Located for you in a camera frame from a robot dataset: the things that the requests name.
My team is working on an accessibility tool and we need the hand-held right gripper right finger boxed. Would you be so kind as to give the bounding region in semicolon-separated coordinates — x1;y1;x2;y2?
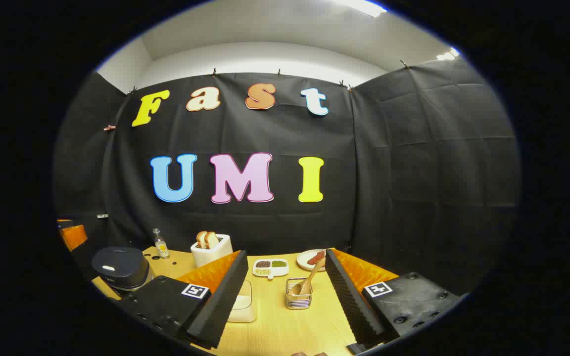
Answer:
325;249;464;354

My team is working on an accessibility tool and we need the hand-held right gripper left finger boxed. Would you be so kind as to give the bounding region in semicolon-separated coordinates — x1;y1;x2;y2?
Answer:
114;250;249;350

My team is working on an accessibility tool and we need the wooden spoon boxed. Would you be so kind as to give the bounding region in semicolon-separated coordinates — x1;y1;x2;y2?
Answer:
290;258;325;297

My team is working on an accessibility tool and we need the dark grey rice cooker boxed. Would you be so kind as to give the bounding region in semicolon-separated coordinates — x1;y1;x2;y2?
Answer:
91;246;154;292

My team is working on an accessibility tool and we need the metal wire chopstick holder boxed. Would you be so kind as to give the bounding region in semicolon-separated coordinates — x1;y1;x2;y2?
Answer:
285;277;313;310

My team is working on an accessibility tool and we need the clear glass container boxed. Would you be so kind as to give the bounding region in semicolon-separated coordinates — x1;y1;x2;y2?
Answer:
227;279;257;323

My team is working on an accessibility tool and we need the white toaster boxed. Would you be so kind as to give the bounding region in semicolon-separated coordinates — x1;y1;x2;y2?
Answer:
190;233;234;268

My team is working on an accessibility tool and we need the white divided bean dish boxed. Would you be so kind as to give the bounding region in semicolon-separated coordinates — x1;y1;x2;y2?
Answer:
252;258;289;280

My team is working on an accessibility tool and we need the white round plate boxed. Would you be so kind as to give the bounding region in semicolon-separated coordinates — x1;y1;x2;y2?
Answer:
296;249;328;271

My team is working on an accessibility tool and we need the small clear glass bottle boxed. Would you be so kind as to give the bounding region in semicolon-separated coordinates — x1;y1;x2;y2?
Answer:
152;228;170;259

